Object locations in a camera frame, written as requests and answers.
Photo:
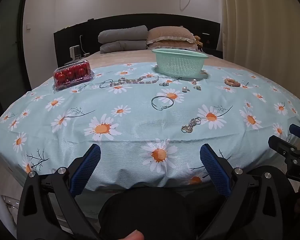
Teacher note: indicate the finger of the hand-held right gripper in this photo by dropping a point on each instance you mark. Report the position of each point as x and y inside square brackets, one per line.
[277, 143]
[294, 129]

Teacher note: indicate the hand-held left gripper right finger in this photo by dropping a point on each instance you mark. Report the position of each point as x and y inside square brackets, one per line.
[215, 170]

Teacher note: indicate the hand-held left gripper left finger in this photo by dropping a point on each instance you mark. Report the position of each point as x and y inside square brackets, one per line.
[88, 165]

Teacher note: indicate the silver keyring charm cluster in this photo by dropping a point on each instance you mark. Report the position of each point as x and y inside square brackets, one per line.
[189, 128]

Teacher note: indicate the silver bangle with clasp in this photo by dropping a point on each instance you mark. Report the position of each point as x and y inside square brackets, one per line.
[164, 107]

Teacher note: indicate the small silver pendant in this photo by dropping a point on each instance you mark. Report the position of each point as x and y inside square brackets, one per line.
[197, 88]

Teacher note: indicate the pearl earring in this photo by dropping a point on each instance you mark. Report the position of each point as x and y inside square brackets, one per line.
[184, 88]

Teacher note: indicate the green plastic mesh basket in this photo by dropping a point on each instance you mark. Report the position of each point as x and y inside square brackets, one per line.
[180, 62]

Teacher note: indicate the person's left hand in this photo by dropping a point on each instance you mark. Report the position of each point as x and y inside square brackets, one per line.
[135, 236]

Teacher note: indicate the blue daisy print cloth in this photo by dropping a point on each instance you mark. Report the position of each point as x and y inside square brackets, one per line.
[130, 120]

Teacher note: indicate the clear box of red tomatoes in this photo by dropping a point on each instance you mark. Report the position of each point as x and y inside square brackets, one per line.
[72, 75]

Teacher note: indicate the cream curtain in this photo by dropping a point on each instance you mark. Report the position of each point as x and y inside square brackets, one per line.
[260, 30]

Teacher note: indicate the dark nightstand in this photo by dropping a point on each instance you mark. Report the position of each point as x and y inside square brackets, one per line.
[213, 52]

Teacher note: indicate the beige bed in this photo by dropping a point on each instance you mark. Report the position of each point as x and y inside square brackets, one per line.
[120, 57]

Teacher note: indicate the white bedside appliance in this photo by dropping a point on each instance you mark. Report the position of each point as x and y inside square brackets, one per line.
[75, 52]

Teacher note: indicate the grey folded duvet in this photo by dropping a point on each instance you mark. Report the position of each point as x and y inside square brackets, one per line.
[122, 47]
[122, 33]

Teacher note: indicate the black headboard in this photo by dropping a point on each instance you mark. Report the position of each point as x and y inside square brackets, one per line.
[72, 37]

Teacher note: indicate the brown plush toy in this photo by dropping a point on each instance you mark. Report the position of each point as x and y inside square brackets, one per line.
[198, 40]

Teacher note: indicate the beige ruffled pillow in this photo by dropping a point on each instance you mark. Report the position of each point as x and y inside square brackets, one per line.
[170, 33]
[170, 45]

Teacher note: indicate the dark door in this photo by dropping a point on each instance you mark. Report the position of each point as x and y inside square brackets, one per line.
[7, 50]

